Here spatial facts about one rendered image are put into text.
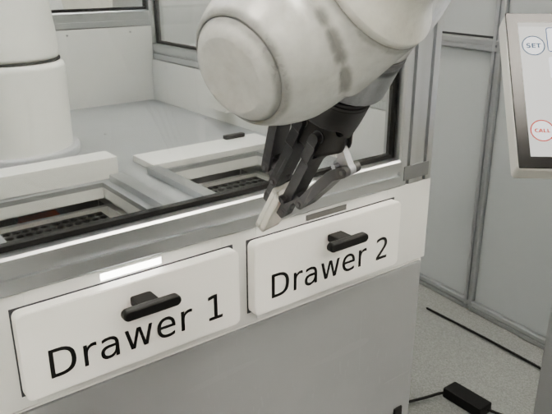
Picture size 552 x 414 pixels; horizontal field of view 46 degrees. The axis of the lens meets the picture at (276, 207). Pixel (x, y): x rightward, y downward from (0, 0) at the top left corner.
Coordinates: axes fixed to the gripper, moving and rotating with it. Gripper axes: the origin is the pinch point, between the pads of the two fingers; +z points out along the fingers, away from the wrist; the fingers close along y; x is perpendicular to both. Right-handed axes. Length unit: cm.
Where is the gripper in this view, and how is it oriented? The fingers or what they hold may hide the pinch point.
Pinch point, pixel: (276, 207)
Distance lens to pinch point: 79.6
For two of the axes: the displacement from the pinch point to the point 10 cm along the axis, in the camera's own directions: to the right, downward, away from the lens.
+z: -3.2, 6.2, 7.2
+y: -6.3, -7.1, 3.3
